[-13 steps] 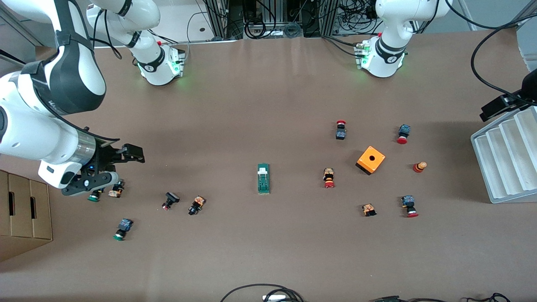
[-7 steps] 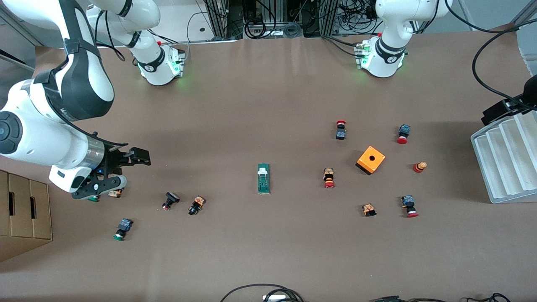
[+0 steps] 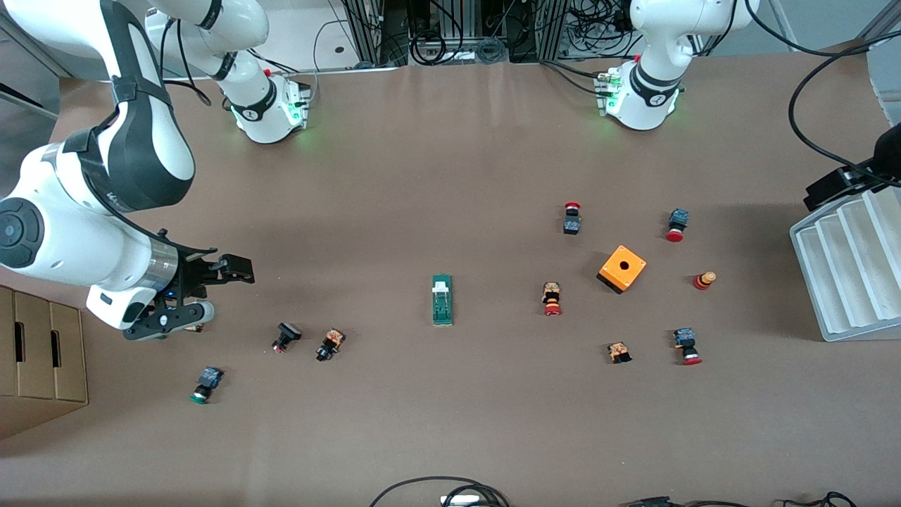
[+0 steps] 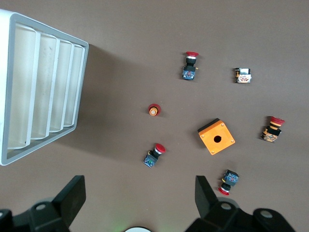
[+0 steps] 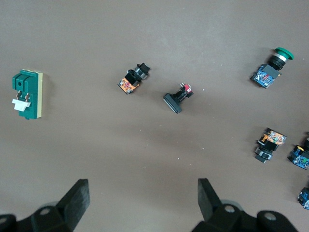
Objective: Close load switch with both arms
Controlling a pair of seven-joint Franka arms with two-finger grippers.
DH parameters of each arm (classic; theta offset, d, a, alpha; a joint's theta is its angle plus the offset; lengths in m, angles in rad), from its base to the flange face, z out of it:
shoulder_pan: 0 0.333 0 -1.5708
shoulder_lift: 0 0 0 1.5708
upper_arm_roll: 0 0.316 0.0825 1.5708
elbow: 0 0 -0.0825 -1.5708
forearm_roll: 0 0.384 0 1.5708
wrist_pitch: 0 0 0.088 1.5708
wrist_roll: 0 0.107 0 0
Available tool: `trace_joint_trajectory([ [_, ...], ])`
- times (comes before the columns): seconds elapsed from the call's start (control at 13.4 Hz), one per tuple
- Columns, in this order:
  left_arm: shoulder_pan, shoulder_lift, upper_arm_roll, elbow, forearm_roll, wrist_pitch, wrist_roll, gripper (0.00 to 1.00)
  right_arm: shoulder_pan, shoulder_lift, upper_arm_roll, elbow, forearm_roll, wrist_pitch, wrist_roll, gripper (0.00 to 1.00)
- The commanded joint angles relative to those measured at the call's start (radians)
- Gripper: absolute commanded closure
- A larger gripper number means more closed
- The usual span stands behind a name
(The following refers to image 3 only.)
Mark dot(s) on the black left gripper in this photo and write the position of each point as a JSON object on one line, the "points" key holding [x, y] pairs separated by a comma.
{"points": [[885, 156]]}

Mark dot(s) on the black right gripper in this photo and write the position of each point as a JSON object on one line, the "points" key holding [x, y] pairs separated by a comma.
{"points": [[191, 272]]}

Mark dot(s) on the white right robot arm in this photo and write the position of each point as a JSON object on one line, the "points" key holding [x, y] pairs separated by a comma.
{"points": [[70, 232]]}

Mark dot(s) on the black square head button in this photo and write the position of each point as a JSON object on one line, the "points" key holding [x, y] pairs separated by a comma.
{"points": [[287, 332]]}

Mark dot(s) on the white compartment tray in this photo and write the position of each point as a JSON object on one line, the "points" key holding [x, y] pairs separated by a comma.
{"points": [[845, 282]]}

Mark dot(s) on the green button blue contact block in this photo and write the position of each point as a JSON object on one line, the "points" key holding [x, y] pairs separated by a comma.
{"points": [[208, 380]]}

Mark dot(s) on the black button orange contact block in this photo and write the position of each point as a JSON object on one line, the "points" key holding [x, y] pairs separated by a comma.
{"points": [[329, 343]]}

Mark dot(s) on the red orange emergency stop head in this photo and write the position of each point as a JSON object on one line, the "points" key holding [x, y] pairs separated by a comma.
{"points": [[704, 280]]}

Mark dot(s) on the red button blue contact block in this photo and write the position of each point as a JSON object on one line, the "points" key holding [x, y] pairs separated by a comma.
{"points": [[684, 341], [678, 220]]}

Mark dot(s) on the grey metal bar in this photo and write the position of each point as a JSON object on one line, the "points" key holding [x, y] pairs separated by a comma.
{"points": [[783, 24]]}

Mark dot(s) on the brown cardboard box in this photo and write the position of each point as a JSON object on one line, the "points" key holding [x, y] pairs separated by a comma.
{"points": [[42, 366]]}

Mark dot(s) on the aluminium equipment rack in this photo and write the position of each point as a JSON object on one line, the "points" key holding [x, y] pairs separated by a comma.
{"points": [[369, 35], [556, 28]]}

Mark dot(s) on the red button black contact block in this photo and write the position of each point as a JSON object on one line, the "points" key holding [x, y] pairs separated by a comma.
{"points": [[571, 224]]}

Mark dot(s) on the red emergency stop orange block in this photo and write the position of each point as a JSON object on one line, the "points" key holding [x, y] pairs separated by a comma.
{"points": [[551, 296]]}

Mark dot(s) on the white power strip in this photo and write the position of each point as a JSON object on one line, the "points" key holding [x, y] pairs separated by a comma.
{"points": [[461, 501]]}

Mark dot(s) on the orange black button enclosure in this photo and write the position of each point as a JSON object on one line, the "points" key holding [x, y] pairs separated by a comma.
{"points": [[623, 267]]}

